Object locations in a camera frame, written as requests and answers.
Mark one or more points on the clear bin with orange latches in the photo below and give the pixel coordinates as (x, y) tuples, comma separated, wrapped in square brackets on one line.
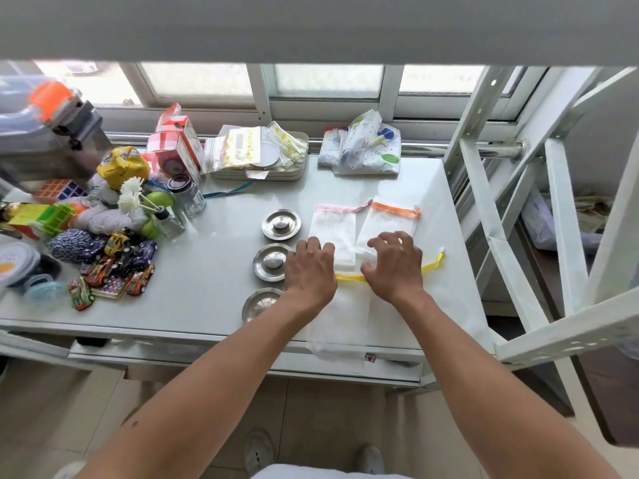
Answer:
[(22, 109)]

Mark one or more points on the person's shoe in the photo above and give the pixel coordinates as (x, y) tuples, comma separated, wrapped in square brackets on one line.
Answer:
[(259, 453), (370, 461)]

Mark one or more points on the green apple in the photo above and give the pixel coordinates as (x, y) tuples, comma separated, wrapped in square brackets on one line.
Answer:
[(149, 230), (161, 200)]

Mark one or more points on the person's left forearm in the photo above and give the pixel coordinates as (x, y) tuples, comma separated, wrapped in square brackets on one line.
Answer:
[(214, 394)]

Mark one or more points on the grey plastic bag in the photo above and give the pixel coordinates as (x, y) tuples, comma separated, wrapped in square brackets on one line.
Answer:
[(539, 224)]

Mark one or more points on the red checkered box round window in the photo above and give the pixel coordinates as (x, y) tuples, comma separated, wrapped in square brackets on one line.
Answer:
[(170, 157)]

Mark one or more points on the orange trim mesh bag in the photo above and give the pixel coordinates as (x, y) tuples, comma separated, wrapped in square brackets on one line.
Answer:
[(387, 225)]

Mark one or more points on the glass jar with dark lid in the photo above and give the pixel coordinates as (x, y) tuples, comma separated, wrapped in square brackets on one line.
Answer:
[(187, 196)]

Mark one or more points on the patterned white cloth bundle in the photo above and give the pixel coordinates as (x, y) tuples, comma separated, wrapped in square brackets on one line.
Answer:
[(362, 149)]

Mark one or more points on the white table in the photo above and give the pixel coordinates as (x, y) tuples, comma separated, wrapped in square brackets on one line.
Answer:
[(224, 244)]

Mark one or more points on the yellow green puzzle cube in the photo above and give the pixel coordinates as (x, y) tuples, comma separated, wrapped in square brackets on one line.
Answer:
[(25, 216)]

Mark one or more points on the person's left hand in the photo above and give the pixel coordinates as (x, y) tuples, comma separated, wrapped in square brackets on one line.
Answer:
[(309, 274)]

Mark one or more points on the white metal shelf frame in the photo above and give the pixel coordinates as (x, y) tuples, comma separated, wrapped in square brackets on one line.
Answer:
[(499, 239)]

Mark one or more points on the person's white garment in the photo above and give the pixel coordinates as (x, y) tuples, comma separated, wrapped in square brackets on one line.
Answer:
[(329, 472)]

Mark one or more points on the person's left shoe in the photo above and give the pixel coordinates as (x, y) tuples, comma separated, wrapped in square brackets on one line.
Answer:
[(259, 453)]

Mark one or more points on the person's right forearm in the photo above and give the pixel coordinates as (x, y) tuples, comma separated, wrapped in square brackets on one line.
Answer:
[(499, 394)]

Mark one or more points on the colourful puzzle cube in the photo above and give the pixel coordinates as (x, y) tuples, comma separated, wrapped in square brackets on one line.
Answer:
[(60, 191)]

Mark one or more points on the white window frame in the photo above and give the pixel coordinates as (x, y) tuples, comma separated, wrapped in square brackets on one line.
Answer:
[(262, 94)]

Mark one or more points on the person's right shoe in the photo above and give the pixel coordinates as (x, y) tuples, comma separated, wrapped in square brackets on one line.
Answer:
[(370, 461)]

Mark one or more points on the gold foil packet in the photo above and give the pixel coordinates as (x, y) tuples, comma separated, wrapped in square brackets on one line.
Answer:
[(9, 211)]

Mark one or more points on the person's right hand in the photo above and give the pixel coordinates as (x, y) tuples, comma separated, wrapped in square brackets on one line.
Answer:
[(394, 269)]

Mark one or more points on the pile of toy cars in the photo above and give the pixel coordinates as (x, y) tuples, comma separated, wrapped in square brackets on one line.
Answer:
[(117, 271)]

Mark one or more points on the white round container orange heart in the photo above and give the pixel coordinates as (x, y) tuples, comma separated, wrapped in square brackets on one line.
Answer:
[(15, 261)]

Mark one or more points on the round metal lid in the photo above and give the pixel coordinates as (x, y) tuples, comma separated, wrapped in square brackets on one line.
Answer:
[(272, 262), (281, 224), (259, 304)]

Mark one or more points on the yellow print zip bag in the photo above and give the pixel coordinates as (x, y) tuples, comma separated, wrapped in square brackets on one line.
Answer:
[(239, 147)]

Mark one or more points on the white round disc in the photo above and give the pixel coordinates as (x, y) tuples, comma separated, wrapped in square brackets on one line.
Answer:
[(270, 155)]

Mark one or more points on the white metal side rack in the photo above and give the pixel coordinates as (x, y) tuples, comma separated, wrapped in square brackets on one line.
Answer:
[(30, 349)]

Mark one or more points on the green plastic toy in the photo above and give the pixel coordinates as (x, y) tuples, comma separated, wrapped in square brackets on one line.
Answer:
[(56, 219)]

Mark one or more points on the yellow trim mesh bag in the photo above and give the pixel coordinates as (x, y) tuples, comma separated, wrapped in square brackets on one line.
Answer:
[(349, 316)]

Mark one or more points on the grey overhead shelf board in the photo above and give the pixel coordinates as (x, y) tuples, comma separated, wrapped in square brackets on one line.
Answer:
[(319, 24)]

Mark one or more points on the tall red white carton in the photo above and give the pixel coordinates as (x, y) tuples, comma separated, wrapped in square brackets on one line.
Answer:
[(183, 132)]

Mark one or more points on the dark brown table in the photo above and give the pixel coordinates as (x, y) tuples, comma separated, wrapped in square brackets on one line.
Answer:
[(616, 404)]

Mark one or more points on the pink trim mesh bag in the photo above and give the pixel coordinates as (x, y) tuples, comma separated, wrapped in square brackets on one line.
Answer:
[(332, 231)]

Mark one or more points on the white lower shelf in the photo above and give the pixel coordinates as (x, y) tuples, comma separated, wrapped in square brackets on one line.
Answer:
[(199, 356)]

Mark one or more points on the blue white twine ball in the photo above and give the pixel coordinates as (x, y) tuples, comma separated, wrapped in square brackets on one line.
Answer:
[(70, 246)]

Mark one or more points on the yellow snack bag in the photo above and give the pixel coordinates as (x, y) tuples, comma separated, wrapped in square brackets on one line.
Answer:
[(124, 167)]

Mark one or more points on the metal rail pipe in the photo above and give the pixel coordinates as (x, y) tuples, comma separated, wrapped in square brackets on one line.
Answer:
[(499, 150)]

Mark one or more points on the black box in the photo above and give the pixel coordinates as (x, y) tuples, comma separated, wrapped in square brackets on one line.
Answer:
[(92, 341)]

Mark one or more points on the beige rectangular tray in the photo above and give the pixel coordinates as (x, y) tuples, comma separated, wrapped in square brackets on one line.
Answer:
[(269, 174)]

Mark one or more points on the small clear blue container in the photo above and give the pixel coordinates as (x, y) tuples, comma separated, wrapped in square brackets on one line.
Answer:
[(45, 290)]

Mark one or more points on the yellow striped zip bag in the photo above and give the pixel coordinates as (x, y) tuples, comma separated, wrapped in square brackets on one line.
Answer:
[(289, 143)]

